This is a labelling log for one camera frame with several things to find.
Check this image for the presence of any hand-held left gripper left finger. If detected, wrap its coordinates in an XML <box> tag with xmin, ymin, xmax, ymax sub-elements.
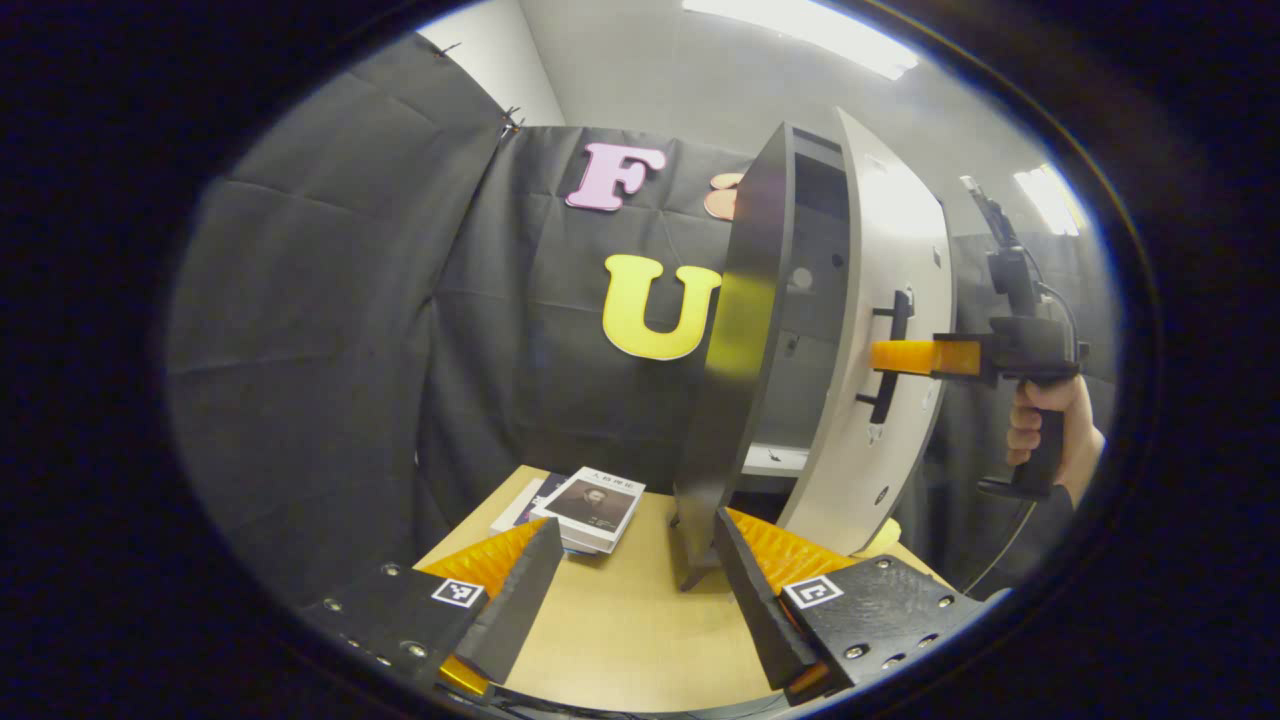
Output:
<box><xmin>300</xmin><ymin>517</ymin><xmax>566</xmax><ymax>701</ymax></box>

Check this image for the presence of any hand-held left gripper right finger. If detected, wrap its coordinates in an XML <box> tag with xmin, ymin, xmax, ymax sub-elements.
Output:
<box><xmin>713</xmin><ymin>508</ymin><xmax>1011</xmax><ymax>706</ymax></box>

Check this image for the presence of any black cabinet door handle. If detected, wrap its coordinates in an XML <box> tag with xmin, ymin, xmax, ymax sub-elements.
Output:
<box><xmin>855</xmin><ymin>288</ymin><xmax>916</xmax><ymax>426</ymax></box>

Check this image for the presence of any beige cabinet door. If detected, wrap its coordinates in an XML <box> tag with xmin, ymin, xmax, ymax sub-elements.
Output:
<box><xmin>778</xmin><ymin>106</ymin><xmax>958</xmax><ymax>557</ymax></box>

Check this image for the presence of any dark grey cabinet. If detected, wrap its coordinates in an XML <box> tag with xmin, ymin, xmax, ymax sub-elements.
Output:
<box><xmin>672</xmin><ymin>122</ymin><xmax>851</xmax><ymax>593</ymax></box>

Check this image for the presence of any white cabinet shelf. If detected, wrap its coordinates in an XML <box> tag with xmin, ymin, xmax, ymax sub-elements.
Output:
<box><xmin>742</xmin><ymin>443</ymin><xmax>809</xmax><ymax>478</ymax></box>

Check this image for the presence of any dark blue cover book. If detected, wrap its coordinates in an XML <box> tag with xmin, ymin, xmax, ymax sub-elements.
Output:
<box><xmin>490</xmin><ymin>472</ymin><xmax>601</xmax><ymax>557</ymax></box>

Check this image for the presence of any white book with portrait cover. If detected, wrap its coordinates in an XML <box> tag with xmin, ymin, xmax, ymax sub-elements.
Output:
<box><xmin>530</xmin><ymin>466</ymin><xmax>647</xmax><ymax>554</ymax></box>

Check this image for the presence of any small ceiling light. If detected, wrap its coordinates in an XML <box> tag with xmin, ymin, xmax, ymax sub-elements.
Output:
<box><xmin>1012</xmin><ymin>163</ymin><xmax>1089</xmax><ymax>238</ymax></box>

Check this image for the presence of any black backdrop cloth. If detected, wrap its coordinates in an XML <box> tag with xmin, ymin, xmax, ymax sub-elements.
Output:
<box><xmin>165</xmin><ymin>35</ymin><xmax>1116</xmax><ymax>611</ymax></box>

